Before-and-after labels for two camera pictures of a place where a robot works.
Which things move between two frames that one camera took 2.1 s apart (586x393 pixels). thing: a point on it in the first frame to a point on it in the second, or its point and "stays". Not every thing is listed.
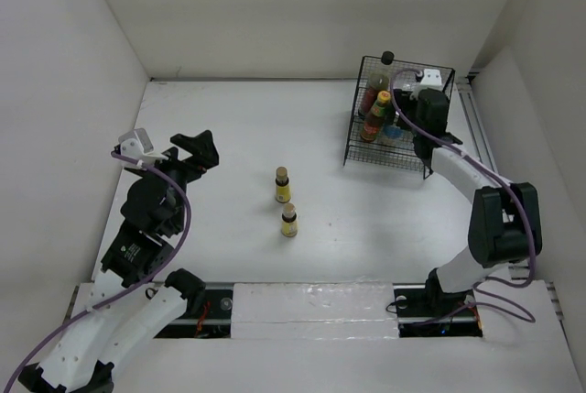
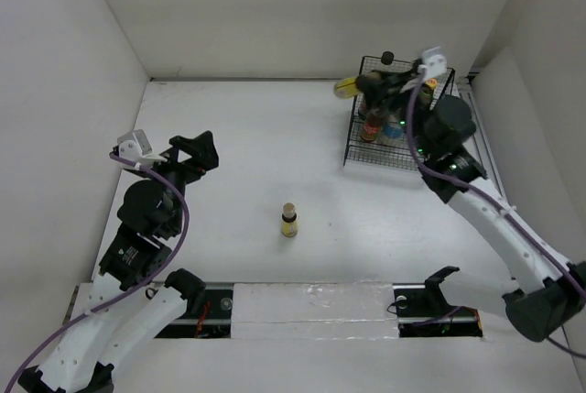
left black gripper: x=202 y=147 stays
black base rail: x=417 y=317 stays
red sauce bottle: x=376 y=117 stays
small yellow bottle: x=283 y=191 to x=346 y=88
